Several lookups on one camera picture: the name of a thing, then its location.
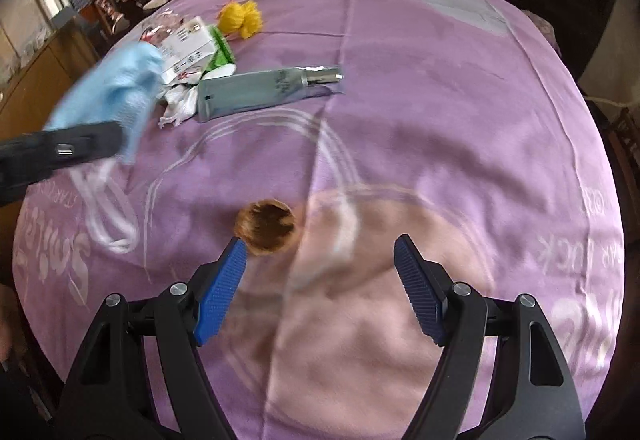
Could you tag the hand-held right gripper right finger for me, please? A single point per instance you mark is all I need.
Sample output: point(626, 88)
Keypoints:
point(417, 295)

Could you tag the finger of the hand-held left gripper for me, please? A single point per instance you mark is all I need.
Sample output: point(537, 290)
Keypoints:
point(75, 144)

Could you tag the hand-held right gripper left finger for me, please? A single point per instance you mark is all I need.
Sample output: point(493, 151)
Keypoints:
point(222, 290)

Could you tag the blue face mask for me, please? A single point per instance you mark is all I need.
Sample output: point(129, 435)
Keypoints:
point(110, 84)

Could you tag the clear red-edged wrapper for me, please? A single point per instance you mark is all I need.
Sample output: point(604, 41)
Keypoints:
point(159, 28)

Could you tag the wooden sideboard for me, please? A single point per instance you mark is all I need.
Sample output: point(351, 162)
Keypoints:
point(40, 79)

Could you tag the white crumpled wrapper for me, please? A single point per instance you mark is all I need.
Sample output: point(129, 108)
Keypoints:
point(177, 103)

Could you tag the white small carton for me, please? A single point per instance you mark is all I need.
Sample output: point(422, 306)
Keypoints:
point(187, 48)

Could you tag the purple printed blanket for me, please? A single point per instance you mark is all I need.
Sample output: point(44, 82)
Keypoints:
point(425, 129)

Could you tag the green packet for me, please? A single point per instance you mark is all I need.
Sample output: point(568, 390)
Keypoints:
point(221, 50)

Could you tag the grey foil tube packet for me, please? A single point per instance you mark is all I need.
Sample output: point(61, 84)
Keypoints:
point(250, 92)

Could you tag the yellow crumpled plastic bag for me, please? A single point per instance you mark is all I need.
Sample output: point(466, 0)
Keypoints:
point(242, 18)

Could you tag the dark wooden chair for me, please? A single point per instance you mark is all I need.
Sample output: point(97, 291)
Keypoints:
point(625, 139)

